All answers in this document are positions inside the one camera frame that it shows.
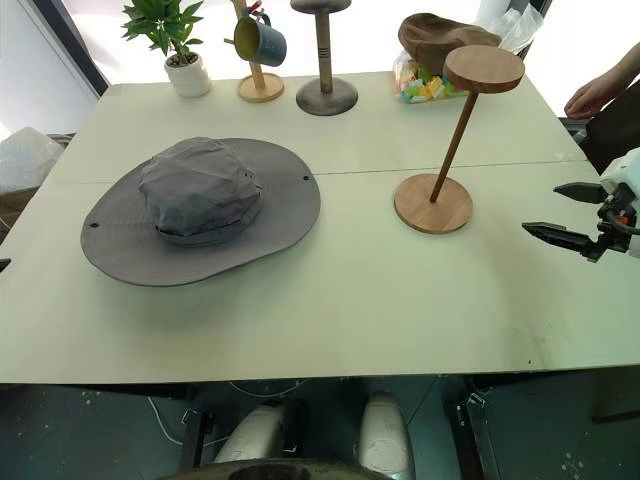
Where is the person's bare hand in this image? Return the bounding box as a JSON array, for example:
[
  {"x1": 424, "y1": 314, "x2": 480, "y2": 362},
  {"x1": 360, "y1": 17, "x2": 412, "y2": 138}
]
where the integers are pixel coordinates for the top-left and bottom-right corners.
[{"x1": 563, "y1": 75, "x2": 624, "y2": 120}]

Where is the grey wide-brim bucket hat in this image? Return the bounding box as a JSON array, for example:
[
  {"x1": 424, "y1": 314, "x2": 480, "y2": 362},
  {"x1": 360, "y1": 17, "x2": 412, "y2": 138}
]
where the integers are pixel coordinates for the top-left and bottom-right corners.
[{"x1": 80, "y1": 136, "x2": 322, "y2": 288}]

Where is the green potted plant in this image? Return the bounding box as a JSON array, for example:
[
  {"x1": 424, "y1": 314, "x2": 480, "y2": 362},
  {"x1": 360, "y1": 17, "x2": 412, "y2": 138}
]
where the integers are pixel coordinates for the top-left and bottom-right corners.
[{"x1": 121, "y1": 0, "x2": 205, "y2": 66}]

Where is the white floor cable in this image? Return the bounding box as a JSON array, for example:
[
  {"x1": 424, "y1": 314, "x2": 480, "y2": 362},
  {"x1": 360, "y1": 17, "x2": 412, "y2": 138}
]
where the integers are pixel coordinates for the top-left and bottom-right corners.
[{"x1": 146, "y1": 394, "x2": 184, "y2": 447}]

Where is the bag of colourful blocks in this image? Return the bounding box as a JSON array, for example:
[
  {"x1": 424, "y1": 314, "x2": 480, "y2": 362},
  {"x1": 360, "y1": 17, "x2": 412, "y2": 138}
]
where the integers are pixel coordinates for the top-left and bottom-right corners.
[{"x1": 391, "y1": 49, "x2": 470, "y2": 106}]

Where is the brown cap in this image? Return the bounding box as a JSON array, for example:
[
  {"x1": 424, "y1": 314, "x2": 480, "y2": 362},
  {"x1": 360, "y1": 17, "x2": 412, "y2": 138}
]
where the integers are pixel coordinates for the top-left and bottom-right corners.
[{"x1": 398, "y1": 13, "x2": 503, "y2": 77}]

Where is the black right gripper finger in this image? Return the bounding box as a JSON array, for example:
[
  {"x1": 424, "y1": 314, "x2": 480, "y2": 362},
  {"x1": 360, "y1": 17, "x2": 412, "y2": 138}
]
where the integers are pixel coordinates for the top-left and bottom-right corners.
[
  {"x1": 521, "y1": 221, "x2": 601, "y2": 262},
  {"x1": 553, "y1": 182, "x2": 607, "y2": 205}
]

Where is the white plant pot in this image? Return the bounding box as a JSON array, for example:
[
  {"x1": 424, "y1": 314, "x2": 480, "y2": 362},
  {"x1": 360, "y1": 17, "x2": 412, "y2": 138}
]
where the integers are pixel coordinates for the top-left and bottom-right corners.
[{"x1": 164, "y1": 52, "x2": 212, "y2": 99}]

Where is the crumpled clear plastic wrap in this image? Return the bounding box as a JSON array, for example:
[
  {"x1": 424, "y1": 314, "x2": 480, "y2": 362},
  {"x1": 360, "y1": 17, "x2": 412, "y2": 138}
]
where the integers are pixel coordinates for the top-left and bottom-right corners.
[{"x1": 474, "y1": 0, "x2": 545, "y2": 54}]

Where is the dark grey hat stand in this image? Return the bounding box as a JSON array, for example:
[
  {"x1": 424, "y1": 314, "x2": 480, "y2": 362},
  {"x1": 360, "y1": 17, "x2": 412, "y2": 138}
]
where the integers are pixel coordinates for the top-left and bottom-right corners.
[{"x1": 289, "y1": 0, "x2": 360, "y2": 117}]

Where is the white robot foot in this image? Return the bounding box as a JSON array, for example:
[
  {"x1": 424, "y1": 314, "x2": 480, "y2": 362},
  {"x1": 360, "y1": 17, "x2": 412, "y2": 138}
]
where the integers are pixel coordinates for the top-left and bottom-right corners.
[
  {"x1": 212, "y1": 399, "x2": 302, "y2": 466},
  {"x1": 356, "y1": 389, "x2": 416, "y2": 480}
]

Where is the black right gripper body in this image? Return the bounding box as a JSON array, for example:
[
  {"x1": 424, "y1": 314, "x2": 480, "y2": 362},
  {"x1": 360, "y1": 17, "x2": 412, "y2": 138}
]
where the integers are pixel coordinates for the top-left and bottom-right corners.
[{"x1": 593, "y1": 183, "x2": 635, "y2": 259}]

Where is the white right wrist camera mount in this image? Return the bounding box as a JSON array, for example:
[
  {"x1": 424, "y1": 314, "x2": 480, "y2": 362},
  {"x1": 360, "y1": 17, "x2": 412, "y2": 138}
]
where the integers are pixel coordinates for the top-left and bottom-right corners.
[{"x1": 598, "y1": 151, "x2": 640, "y2": 201}]

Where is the white robot left foot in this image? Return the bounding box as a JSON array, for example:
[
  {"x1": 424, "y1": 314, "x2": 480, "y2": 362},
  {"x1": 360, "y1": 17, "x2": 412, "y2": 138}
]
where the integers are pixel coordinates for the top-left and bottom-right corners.
[{"x1": 212, "y1": 399, "x2": 302, "y2": 466}]

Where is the blue-grey mug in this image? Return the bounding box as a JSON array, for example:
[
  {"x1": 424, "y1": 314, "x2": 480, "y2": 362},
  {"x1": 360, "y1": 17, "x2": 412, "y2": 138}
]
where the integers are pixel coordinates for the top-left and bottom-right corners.
[{"x1": 233, "y1": 12, "x2": 289, "y2": 68}]

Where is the clear plastic bag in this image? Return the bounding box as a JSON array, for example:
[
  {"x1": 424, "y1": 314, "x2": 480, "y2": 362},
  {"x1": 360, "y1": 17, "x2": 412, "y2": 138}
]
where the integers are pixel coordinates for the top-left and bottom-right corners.
[{"x1": 0, "y1": 126, "x2": 67, "y2": 197}]

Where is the light wooden mug tree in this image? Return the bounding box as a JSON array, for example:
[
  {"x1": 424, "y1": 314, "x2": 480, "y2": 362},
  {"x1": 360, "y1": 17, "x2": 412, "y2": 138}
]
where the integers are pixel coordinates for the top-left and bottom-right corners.
[{"x1": 223, "y1": 0, "x2": 286, "y2": 104}]

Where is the black table leg frame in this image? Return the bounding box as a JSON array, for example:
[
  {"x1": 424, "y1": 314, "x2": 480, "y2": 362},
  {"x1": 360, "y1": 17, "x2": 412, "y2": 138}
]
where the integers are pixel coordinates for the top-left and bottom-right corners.
[
  {"x1": 178, "y1": 408, "x2": 214, "y2": 471},
  {"x1": 447, "y1": 392, "x2": 501, "y2": 480}
]

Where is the white robot right foot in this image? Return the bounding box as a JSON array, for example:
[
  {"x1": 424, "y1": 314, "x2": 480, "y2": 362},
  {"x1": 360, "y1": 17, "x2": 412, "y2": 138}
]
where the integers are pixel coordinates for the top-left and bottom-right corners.
[{"x1": 356, "y1": 389, "x2": 416, "y2": 480}]

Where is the brown wooden hat stand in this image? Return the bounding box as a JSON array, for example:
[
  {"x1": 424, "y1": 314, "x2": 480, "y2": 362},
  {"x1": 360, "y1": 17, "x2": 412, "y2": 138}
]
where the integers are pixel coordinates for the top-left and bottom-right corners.
[{"x1": 393, "y1": 44, "x2": 526, "y2": 235}]

